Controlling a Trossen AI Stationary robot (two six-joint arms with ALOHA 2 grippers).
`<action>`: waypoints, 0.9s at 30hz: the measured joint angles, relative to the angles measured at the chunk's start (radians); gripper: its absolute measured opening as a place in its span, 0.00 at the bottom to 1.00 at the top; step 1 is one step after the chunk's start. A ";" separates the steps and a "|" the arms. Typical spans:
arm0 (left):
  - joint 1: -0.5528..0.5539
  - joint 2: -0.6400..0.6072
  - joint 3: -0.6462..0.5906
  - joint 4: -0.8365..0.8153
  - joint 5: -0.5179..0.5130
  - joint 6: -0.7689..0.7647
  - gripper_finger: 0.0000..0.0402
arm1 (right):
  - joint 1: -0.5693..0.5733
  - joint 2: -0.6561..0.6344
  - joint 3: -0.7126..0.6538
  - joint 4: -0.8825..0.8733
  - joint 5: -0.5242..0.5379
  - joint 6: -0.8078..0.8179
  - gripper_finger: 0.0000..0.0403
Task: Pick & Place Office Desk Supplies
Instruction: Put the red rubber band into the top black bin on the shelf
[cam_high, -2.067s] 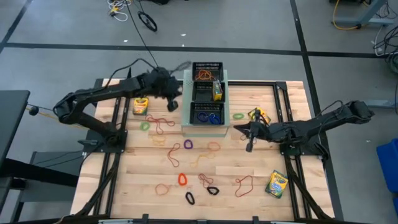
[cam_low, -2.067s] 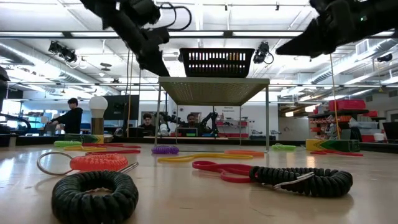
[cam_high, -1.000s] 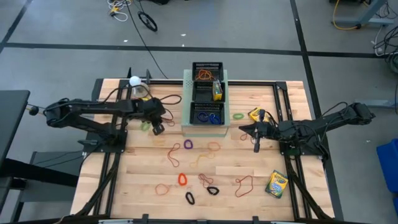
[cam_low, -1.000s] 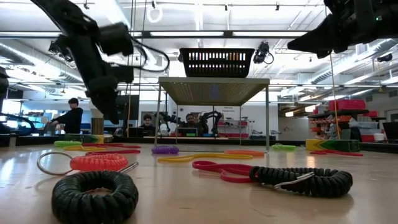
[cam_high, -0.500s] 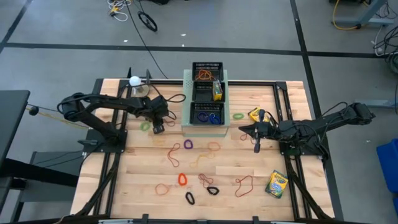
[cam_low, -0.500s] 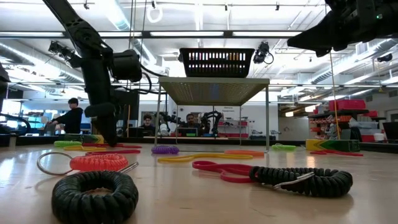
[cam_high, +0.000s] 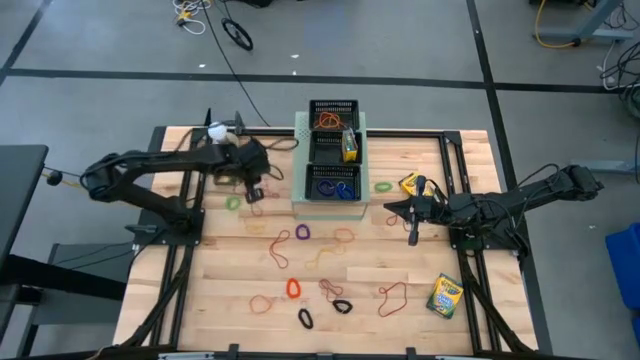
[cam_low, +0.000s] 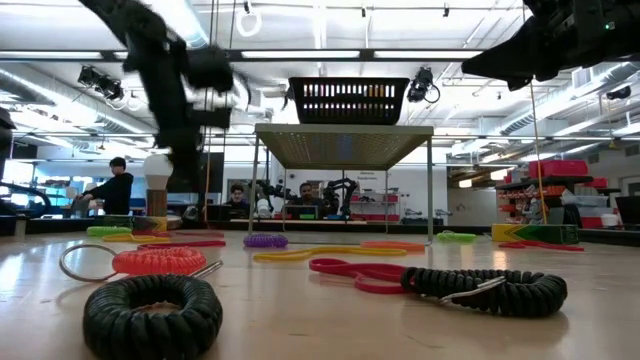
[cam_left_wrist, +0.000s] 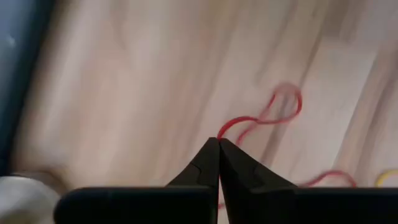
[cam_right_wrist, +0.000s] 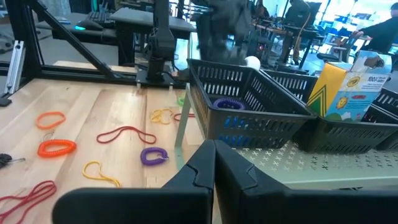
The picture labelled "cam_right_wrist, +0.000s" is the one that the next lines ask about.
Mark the orange rubber band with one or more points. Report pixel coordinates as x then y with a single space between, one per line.
63 117

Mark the black slotted plastic basket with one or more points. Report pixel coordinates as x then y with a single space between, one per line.
391 143
342 123
264 115

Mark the red rubber band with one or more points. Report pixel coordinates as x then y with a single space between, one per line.
186 115
126 127
49 186

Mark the yellow rubber band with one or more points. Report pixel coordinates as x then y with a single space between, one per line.
153 116
107 179

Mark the black computer mouse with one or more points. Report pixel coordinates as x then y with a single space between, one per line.
90 25

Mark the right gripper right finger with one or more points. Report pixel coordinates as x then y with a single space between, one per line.
311 208

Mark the white bulb table lamp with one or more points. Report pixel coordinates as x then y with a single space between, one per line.
252 62

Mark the person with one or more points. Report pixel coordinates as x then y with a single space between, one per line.
385 31

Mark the silver metal bracket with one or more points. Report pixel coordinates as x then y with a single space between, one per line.
15 67

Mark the black monitor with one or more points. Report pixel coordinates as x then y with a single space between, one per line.
300 14

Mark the black aluminium table frame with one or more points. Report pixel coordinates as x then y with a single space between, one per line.
25 37

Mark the office chair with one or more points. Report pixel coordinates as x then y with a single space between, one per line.
329 57

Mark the yellow green crayon box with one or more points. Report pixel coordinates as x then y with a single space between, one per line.
351 90

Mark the dark keyboard desk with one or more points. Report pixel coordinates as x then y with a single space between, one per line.
93 34

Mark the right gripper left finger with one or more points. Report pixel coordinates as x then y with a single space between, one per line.
140 205

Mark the green perforated metal shelf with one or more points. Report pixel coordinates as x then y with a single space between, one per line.
311 168

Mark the black keyboard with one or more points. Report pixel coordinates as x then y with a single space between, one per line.
99 17

